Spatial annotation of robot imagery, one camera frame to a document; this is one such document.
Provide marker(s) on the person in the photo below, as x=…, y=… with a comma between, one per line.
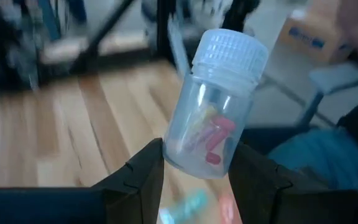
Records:
x=322, y=158

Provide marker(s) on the pink pill bottle white cap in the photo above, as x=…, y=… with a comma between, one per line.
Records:
x=227, y=210

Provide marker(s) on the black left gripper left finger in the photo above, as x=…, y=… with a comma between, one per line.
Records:
x=135, y=186

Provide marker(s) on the grey chair base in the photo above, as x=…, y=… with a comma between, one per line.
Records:
x=337, y=77

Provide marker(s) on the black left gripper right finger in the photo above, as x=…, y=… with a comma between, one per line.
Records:
x=259, y=193

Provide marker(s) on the clear bottle with pink pills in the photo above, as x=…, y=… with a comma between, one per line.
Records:
x=216, y=93

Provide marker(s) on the cardboard box blue print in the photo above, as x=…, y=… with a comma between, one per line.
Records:
x=309, y=34

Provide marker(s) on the green pill bottle white cap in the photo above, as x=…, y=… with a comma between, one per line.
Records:
x=185, y=207

